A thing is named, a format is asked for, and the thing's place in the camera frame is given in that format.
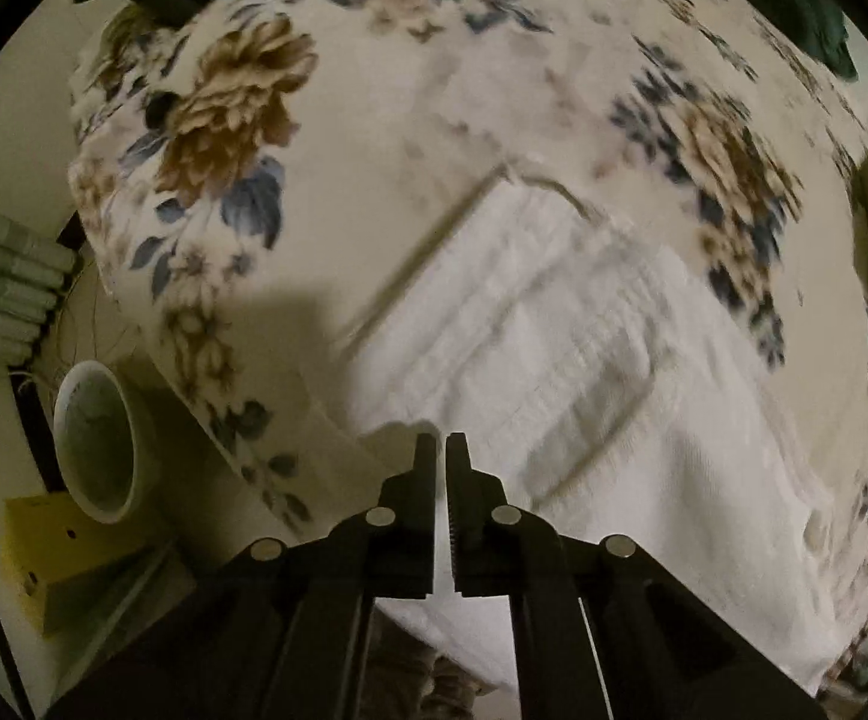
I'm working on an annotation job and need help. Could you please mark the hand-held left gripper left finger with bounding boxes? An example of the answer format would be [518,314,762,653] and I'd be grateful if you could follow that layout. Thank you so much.
[51,433,438,720]

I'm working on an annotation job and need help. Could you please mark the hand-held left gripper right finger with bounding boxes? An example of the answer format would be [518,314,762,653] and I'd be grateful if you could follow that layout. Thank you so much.
[446,433,828,720]

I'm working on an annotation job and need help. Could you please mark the white towel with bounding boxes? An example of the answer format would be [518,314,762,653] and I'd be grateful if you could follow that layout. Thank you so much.
[344,165,847,695]

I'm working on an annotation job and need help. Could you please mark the white round bucket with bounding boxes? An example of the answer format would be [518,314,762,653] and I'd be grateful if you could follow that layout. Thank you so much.
[53,360,161,524]

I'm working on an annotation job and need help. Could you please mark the yellow cardboard box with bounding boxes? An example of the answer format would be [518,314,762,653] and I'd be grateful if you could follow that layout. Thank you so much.
[2,493,180,638]

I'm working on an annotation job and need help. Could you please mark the floral printed blanket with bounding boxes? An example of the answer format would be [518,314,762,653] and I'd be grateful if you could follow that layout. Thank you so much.
[66,0,868,698]

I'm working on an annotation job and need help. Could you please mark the stack of checked fabric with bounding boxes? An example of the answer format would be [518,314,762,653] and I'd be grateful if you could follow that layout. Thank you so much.
[0,191,79,368]

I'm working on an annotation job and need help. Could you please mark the dark green cloth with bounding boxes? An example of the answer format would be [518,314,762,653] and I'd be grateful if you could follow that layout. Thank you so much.
[711,0,861,82]

